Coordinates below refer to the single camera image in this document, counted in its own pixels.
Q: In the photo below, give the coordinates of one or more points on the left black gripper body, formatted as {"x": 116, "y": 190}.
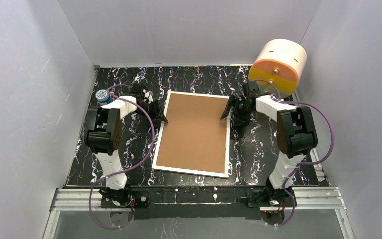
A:
{"x": 154, "y": 107}

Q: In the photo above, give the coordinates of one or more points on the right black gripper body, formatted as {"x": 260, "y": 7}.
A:
{"x": 236, "y": 107}

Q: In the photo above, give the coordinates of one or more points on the white picture frame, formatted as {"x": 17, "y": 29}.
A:
{"x": 191, "y": 173}

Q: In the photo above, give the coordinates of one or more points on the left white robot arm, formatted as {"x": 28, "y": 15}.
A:
{"x": 104, "y": 128}

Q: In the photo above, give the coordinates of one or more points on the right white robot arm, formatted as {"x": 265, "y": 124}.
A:
{"x": 296, "y": 133}

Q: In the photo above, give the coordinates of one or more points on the small blue lidded jar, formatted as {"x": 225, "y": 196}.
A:
{"x": 103, "y": 97}

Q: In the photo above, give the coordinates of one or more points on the white cylindrical drawer unit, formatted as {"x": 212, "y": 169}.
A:
{"x": 281, "y": 62}

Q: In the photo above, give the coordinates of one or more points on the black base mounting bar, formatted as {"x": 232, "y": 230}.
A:
{"x": 153, "y": 202}

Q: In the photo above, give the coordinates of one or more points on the aluminium rail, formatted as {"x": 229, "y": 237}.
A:
{"x": 308, "y": 198}

